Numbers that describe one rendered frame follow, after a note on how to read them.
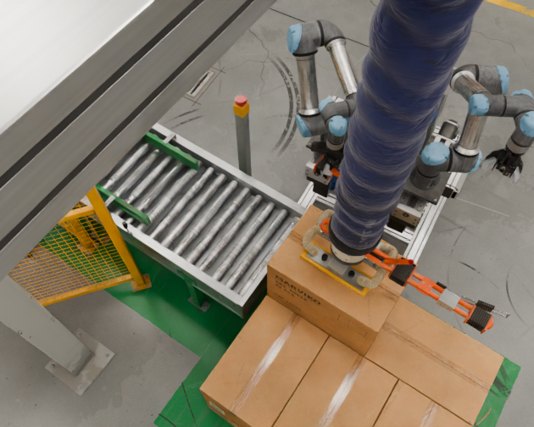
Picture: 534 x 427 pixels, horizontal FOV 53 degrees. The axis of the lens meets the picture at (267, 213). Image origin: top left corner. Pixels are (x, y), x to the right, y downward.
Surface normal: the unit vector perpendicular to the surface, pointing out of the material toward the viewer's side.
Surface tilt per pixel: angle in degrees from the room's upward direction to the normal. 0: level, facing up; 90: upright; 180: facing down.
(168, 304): 0
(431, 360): 0
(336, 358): 0
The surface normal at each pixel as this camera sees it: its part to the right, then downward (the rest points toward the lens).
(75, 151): 0.83, 0.49
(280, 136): 0.00, -0.49
